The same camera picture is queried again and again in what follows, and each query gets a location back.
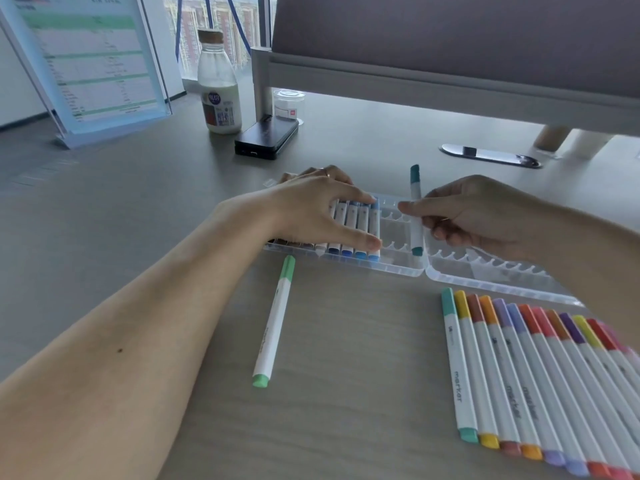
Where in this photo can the person's left forearm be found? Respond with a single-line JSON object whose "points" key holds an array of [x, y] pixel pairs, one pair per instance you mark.
{"points": [[110, 369]]}

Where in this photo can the orange-tipped white marker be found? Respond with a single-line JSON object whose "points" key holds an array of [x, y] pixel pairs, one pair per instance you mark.
{"points": [[512, 384]]}

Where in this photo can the small clear jar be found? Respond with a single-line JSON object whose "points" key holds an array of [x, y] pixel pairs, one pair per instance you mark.
{"points": [[288, 103]]}

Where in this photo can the crimson-ended white marker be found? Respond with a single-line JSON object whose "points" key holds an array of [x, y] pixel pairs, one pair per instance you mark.
{"points": [[625, 367]]}

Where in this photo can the sky-blue-ended white marker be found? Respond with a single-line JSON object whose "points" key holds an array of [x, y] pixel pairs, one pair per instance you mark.
{"points": [[375, 219], [363, 219]]}

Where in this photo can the sky-blue marker cap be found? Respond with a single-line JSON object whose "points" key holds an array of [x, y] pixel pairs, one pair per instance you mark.
{"points": [[364, 208], [375, 207]]}

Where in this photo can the red-orange marker cap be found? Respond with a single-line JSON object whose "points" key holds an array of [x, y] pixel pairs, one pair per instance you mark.
{"points": [[530, 319]]}

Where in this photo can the lavender marker cap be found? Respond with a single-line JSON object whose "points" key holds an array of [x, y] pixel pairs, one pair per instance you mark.
{"points": [[503, 313]]}

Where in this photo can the dusty-pink-ended white marker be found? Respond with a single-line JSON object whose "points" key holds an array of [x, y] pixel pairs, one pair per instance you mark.
{"points": [[495, 379]]}

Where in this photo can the white milk bottle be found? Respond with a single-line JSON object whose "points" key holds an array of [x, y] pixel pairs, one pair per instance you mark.
{"points": [[220, 89]]}

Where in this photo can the yellow-green-tipped white marker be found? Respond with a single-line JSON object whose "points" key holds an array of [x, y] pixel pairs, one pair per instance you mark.
{"points": [[617, 379]]}

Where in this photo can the pink marker cap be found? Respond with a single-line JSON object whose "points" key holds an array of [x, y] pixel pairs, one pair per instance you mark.
{"points": [[544, 322]]}

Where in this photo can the yellow marker cap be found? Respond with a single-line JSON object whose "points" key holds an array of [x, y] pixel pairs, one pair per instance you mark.
{"points": [[462, 304]]}

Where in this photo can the white paper cup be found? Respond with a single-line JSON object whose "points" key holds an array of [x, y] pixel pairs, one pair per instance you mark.
{"points": [[590, 143]]}

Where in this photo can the black rectangular power bank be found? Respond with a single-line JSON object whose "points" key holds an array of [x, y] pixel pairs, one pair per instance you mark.
{"points": [[266, 138]]}

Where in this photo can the yellow-green marker cap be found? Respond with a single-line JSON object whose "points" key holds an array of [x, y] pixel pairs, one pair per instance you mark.
{"points": [[587, 332]]}

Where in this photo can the purple marker cap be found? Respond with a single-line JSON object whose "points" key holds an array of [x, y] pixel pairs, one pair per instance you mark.
{"points": [[572, 328]]}

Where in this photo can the navy-ended white marker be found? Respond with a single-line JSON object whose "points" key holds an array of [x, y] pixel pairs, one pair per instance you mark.
{"points": [[340, 214]]}

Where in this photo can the person's right forearm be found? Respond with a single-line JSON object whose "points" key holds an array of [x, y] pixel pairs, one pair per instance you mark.
{"points": [[590, 274]]}

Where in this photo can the red-tipped white marker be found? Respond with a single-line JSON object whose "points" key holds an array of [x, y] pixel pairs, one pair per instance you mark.
{"points": [[567, 399]]}

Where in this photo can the grey desk divider shelf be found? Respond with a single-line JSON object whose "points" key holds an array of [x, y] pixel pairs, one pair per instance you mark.
{"points": [[450, 34]]}

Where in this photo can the periwinkle marker cap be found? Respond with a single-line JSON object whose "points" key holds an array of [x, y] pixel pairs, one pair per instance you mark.
{"points": [[516, 318]]}

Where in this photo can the blue-ended white marker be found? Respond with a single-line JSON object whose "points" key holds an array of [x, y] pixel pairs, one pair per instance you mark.
{"points": [[351, 217]]}

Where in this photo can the clear plastic marker case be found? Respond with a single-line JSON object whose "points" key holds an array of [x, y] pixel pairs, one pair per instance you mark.
{"points": [[480, 274]]}

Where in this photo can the purple-ended white marker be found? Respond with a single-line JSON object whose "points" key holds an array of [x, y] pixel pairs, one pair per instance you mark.
{"points": [[612, 389]]}

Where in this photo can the person's right hand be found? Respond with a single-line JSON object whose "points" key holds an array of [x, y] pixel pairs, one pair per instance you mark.
{"points": [[480, 214]]}

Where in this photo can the grey desk shelf riser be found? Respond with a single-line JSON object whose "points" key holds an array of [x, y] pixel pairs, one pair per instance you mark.
{"points": [[425, 89]]}

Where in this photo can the mint-ended white marker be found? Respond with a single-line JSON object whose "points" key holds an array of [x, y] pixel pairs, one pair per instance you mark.
{"points": [[460, 374]]}

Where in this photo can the mint marker cap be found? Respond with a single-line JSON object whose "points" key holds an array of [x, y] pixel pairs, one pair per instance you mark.
{"points": [[449, 302]]}

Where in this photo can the lavender-ended white marker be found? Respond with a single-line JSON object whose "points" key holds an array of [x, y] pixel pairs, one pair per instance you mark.
{"points": [[531, 389]]}

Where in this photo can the copper-ended white marker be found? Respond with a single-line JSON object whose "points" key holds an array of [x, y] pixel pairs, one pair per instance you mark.
{"points": [[602, 399]]}

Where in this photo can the copper marker cap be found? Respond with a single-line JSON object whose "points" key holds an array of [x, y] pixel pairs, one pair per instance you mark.
{"points": [[557, 324]]}

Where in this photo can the pink-ended white marker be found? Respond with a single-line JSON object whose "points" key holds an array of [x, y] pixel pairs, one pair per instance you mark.
{"points": [[585, 399]]}

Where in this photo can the brown paper cup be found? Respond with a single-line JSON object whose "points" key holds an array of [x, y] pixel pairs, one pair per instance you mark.
{"points": [[551, 138]]}

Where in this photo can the person's left hand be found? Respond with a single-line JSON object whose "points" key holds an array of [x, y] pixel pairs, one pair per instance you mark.
{"points": [[300, 214]]}

